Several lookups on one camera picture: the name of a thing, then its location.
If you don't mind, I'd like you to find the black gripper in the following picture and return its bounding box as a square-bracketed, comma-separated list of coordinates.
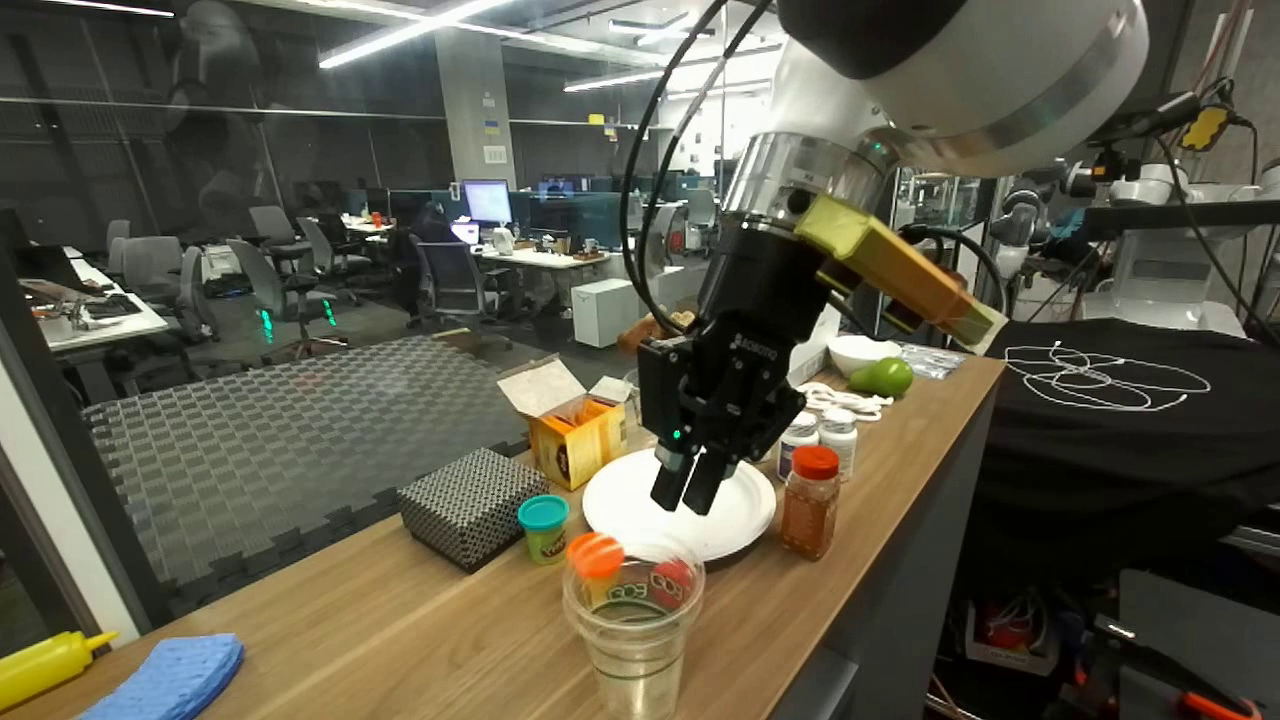
[631, 219, 839, 525]

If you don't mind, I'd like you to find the play-doh can orange lid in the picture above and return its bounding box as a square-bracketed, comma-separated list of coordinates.
[566, 528, 631, 616]

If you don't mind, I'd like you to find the play-doh can teal lid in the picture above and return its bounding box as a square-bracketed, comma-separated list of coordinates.
[512, 488, 576, 568]

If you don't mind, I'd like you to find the clear plastic cup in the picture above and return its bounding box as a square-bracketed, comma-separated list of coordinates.
[555, 528, 712, 720]
[566, 531, 709, 677]

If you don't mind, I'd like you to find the white paper plate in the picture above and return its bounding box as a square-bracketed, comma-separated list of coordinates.
[581, 443, 780, 568]

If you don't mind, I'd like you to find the white pill bottle blue label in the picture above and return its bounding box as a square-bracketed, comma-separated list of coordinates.
[775, 410, 826, 477]
[816, 403, 863, 474]

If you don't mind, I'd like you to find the spice jar orange lid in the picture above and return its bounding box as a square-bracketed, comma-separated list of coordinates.
[775, 442, 850, 563]

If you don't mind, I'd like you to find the white bowl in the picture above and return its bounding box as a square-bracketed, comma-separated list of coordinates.
[826, 331, 907, 381]

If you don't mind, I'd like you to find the green pear toy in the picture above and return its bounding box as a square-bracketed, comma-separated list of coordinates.
[850, 352, 922, 403]

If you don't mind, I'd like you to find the grey rectangular block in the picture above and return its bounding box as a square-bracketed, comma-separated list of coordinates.
[393, 443, 545, 578]

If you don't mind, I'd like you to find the computer monitor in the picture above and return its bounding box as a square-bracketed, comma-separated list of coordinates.
[458, 177, 520, 231]

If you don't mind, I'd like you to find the grey hexagon foam mat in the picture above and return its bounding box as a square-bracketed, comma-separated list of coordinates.
[82, 328, 537, 624]

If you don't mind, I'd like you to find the black draped side table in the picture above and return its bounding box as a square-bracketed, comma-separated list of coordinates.
[950, 308, 1280, 571]

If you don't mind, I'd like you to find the black office chair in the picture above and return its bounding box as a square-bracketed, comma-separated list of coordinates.
[244, 198, 344, 362]

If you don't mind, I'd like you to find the blue sponge cloth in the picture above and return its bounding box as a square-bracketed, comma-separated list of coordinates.
[75, 630, 252, 720]

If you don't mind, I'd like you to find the orange red tool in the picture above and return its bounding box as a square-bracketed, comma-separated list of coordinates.
[1177, 683, 1264, 720]

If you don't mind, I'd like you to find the white office desk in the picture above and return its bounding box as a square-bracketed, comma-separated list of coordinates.
[17, 245, 186, 362]

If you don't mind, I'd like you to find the yellow banana toy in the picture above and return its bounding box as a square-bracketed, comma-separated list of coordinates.
[0, 630, 119, 718]

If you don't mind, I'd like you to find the white coiled rope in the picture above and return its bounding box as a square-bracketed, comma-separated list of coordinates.
[797, 381, 897, 424]

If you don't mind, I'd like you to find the olive brown wrist camera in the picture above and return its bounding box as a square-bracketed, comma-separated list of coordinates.
[790, 188, 1011, 356]

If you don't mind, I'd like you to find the thin white cable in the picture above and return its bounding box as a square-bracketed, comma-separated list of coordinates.
[999, 338, 1219, 421]

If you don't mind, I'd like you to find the yellow handled tool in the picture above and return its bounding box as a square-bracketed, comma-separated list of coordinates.
[1177, 102, 1241, 161]

